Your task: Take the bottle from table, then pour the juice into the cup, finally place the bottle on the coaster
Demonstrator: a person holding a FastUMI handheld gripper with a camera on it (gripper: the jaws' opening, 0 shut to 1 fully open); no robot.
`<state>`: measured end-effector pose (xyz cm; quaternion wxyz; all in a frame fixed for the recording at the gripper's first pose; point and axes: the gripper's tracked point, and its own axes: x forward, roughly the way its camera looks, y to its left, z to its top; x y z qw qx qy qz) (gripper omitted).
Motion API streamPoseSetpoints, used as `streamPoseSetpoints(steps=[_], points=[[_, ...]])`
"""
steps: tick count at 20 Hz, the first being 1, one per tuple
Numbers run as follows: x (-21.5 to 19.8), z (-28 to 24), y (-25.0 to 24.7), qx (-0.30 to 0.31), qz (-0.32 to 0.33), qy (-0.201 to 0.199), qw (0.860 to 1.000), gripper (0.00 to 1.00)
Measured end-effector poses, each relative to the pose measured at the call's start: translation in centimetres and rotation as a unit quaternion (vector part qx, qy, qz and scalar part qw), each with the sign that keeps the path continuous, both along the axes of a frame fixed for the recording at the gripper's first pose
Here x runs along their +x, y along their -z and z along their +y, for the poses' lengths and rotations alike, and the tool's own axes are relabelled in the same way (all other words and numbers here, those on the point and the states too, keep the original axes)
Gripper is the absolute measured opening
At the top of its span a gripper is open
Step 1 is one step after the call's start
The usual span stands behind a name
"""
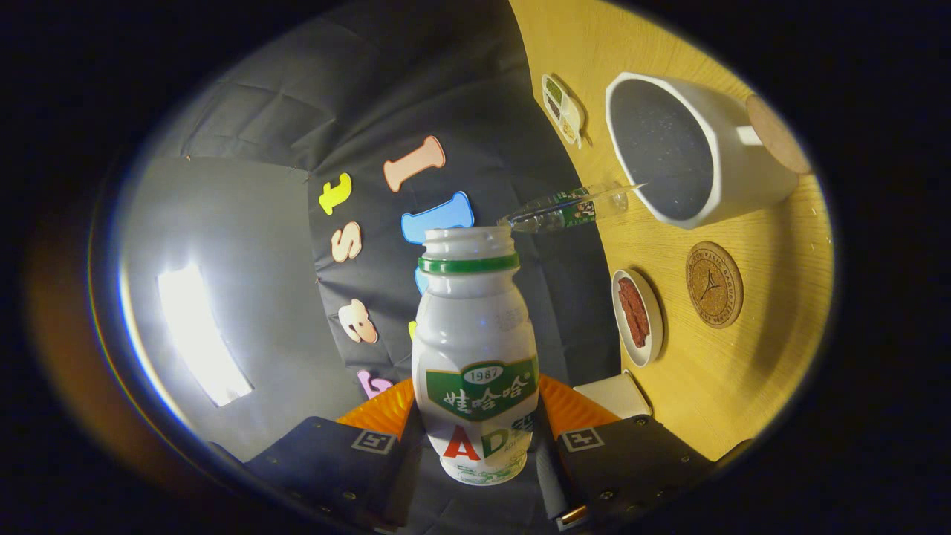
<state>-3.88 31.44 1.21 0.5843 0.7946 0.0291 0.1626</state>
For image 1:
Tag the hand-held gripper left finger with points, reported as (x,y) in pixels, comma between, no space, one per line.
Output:
(405,483)

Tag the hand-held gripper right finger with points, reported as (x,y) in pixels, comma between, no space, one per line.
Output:
(553,475)

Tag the white juice bottle green label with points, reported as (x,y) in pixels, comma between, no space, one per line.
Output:
(475,334)

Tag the round cork coaster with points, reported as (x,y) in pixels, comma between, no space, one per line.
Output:
(714,284)

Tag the clear plastic water bottle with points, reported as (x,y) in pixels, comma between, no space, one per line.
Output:
(572,209)

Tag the cream white toaster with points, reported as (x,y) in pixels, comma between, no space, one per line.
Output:
(613,394)

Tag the red sausage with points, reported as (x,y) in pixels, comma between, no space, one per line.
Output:
(630,319)
(639,301)

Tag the white round plate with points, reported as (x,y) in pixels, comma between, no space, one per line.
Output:
(654,327)

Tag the ceiling light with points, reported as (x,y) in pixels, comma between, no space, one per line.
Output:
(204,334)

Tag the wooden table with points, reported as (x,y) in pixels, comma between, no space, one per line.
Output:
(773,245)

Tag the yellow soybeans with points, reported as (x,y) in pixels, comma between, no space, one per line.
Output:
(568,128)

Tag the dark red beans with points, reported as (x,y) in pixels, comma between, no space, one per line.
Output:
(553,108)

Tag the white divided dish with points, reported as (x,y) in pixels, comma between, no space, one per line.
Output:
(573,108)

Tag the green mung beans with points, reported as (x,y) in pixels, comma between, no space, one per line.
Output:
(553,89)

